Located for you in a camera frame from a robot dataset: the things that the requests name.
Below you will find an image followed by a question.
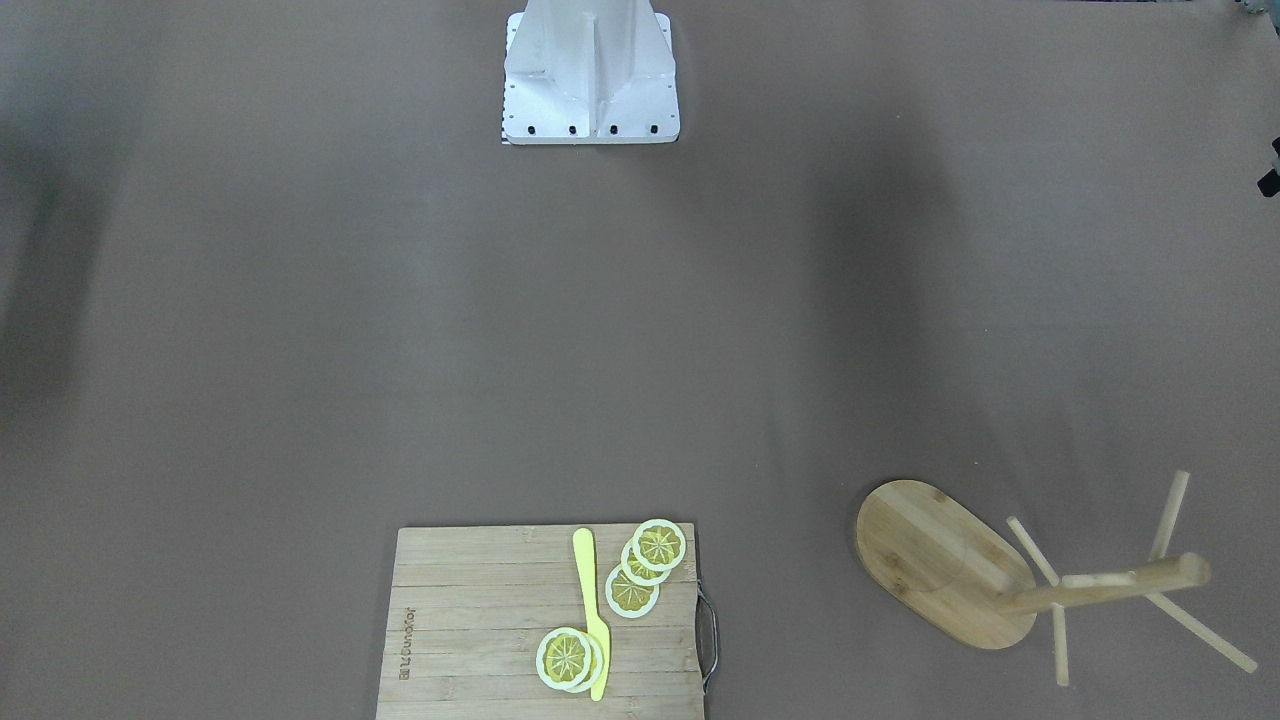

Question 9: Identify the lemon slice far end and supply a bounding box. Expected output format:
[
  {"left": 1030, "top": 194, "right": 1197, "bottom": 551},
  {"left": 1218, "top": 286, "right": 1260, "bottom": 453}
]
[{"left": 631, "top": 518, "right": 689, "bottom": 573}]

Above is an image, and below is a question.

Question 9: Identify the lemon slice near knife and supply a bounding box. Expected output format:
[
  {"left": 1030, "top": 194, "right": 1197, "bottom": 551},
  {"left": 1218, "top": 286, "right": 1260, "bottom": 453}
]
[{"left": 605, "top": 565, "right": 660, "bottom": 619}]

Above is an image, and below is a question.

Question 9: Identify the lemon slice top pair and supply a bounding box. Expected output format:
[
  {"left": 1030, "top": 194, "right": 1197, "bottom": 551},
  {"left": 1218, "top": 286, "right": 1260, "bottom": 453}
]
[{"left": 535, "top": 626, "right": 590, "bottom": 692}]

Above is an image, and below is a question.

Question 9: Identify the lemon slice under pair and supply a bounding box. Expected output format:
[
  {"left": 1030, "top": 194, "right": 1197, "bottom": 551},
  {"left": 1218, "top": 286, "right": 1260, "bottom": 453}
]
[{"left": 564, "top": 633, "right": 607, "bottom": 694}]

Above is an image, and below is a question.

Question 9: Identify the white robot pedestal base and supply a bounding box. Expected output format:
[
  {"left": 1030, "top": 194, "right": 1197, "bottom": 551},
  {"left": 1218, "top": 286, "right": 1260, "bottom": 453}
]
[{"left": 500, "top": 1, "right": 681, "bottom": 146}]

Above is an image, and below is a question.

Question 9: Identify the bamboo cutting board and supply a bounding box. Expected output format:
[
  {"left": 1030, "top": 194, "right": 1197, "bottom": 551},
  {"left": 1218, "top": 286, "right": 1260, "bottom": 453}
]
[{"left": 376, "top": 521, "right": 718, "bottom": 719}]

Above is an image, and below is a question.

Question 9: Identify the wooden cup storage rack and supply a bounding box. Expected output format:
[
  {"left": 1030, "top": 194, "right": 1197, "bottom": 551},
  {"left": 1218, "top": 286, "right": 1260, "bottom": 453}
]
[{"left": 851, "top": 470, "right": 1258, "bottom": 687}]

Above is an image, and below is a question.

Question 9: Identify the lemon slice middle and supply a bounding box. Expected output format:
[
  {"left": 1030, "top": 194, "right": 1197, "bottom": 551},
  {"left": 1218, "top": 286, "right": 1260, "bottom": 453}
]
[{"left": 620, "top": 541, "right": 672, "bottom": 587}]

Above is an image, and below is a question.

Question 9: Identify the yellow plastic knife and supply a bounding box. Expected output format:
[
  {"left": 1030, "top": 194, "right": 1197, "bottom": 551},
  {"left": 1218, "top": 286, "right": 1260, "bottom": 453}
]
[{"left": 572, "top": 527, "right": 612, "bottom": 702}]

